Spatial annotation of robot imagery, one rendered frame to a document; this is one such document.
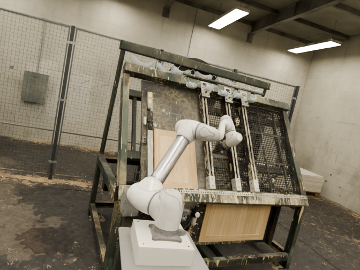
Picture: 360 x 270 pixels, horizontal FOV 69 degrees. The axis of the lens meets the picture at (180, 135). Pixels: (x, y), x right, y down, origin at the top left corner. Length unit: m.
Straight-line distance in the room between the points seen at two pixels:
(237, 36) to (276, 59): 1.44
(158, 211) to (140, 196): 0.16
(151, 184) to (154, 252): 0.40
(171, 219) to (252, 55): 7.11
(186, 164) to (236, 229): 1.07
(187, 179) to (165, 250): 1.06
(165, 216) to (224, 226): 1.60
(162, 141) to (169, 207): 1.06
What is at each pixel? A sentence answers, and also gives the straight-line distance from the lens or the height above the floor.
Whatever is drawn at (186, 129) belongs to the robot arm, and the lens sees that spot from 1.90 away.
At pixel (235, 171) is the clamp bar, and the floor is 1.08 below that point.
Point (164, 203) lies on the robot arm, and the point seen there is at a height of 1.07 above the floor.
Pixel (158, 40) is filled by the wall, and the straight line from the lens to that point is 7.37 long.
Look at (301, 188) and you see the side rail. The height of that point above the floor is 0.97.
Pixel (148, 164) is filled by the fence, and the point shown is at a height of 1.06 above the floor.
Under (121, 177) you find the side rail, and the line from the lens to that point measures 2.25.
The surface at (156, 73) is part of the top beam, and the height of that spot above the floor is 1.89.
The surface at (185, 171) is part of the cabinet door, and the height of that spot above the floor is 1.03.
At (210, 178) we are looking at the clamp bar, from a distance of 2.58.
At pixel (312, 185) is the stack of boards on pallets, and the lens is 7.57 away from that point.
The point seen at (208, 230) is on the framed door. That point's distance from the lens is 3.02.
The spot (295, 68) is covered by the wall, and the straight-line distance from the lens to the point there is 9.12.
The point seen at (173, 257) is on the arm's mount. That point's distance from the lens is 1.63.
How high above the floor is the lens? 1.65
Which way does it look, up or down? 7 degrees down
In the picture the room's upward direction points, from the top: 12 degrees clockwise
